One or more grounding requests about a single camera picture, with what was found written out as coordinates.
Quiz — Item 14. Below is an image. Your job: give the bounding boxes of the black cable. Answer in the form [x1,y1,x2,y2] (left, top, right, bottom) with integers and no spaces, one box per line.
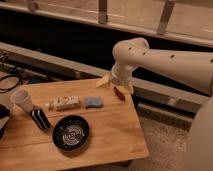
[0,53,24,94]

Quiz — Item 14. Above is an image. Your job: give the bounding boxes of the white paper cup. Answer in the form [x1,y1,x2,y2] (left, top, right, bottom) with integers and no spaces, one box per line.
[10,90,33,113]

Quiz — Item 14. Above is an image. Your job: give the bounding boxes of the black striped eraser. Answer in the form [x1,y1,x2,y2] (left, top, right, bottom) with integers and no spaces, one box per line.
[30,109,50,130]

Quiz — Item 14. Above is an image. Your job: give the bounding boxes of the blue sponge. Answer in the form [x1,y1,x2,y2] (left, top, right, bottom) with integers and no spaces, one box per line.
[84,97,104,109]

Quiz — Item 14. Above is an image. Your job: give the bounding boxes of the dark object at left edge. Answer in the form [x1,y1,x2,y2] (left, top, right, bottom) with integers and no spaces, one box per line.
[0,104,10,139]

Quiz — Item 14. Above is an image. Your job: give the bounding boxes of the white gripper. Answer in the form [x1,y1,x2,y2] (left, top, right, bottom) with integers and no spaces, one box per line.
[96,63,136,94]

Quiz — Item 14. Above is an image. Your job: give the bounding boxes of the white snack package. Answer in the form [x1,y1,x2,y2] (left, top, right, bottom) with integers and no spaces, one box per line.
[45,96,80,111]

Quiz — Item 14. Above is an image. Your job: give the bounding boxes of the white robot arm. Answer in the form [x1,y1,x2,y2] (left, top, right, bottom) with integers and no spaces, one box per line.
[96,38,213,171]

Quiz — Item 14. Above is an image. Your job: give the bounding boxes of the black round bowl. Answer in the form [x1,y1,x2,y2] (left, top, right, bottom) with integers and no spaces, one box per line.
[52,115,90,152]

